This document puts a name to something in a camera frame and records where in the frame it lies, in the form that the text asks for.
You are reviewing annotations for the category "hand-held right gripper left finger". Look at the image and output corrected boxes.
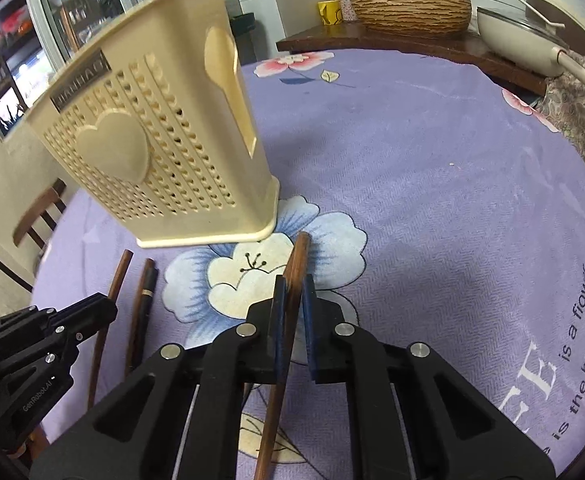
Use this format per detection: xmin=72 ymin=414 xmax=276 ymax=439
xmin=30 ymin=275 xmax=290 ymax=480

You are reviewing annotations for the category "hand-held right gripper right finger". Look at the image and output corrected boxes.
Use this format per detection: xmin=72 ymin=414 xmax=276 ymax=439
xmin=299 ymin=275 xmax=555 ymax=480

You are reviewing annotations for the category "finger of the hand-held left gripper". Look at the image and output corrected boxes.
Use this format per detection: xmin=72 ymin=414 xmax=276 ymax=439
xmin=0 ymin=332 xmax=81 ymax=387
xmin=0 ymin=294 xmax=118 ymax=350

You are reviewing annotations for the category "brown wooden chopstick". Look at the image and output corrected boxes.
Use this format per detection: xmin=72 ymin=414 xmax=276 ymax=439
xmin=87 ymin=249 xmax=134 ymax=408
xmin=253 ymin=232 xmax=312 ymax=480

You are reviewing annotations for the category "black chopstick with gold band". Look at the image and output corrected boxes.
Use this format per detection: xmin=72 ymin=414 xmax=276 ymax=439
xmin=125 ymin=258 xmax=159 ymax=373

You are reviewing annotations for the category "cream perforated plastic utensil holder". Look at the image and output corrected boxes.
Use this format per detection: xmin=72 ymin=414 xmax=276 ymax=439
xmin=24 ymin=0 xmax=280 ymax=251

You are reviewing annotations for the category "wooden chair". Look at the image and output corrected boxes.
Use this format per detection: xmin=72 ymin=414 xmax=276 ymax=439
xmin=12 ymin=178 xmax=68 ymax=250

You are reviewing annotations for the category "floral cloth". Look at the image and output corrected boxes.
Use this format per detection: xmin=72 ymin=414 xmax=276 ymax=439
xmin=537 ymin=52 xmax=585 ymax=181

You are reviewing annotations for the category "wooden counter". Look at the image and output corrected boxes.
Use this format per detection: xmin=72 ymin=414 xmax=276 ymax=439
xmin=276 ymin=20 xmax=548 ymax=96

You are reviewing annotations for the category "cream pan with lid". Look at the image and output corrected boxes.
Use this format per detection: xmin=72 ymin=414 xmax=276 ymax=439
xmin=476 ymin=5 xmax=585 ymax=108

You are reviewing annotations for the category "yellow cup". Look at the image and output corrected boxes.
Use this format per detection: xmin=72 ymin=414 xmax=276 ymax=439
xmin=317 ymin=0 xmax=344 ymax=26

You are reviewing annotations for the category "woven pattern basin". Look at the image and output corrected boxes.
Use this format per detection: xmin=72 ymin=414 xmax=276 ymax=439
xmin=348 ymin=0 xmax=473 ymax=37

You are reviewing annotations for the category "white rice paddle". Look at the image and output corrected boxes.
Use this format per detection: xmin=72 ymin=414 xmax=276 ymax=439
xmin=515 ymin=0 xmax=566 ymax=28

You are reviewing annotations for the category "cream and brown rice cooker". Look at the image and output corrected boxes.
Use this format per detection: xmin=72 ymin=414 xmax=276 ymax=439
xmin=525 ymin=0 xmax=585 ymax=61

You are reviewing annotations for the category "aluminium frame window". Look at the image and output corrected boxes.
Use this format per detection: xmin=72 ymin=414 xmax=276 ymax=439
xmin=0 ymin=0 xmax=140 ymax=143

